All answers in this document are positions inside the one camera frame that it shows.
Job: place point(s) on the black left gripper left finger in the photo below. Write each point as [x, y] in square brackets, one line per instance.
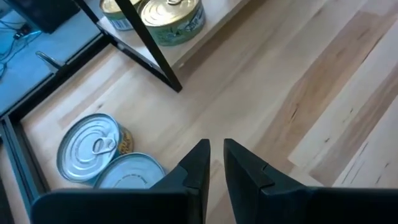
[124, 207]

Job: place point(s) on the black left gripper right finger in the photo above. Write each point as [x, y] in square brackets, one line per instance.
[311, 207]

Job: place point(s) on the silver embossed lid seafood can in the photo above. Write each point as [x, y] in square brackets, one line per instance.
[130, 172]

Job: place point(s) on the teal yellow label can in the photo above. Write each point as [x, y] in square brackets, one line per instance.
[87, 146]

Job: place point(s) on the dark grey desk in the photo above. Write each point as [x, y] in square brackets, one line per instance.
[46, 14]

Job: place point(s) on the black aluminium table frame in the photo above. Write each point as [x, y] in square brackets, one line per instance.
[46, 84]

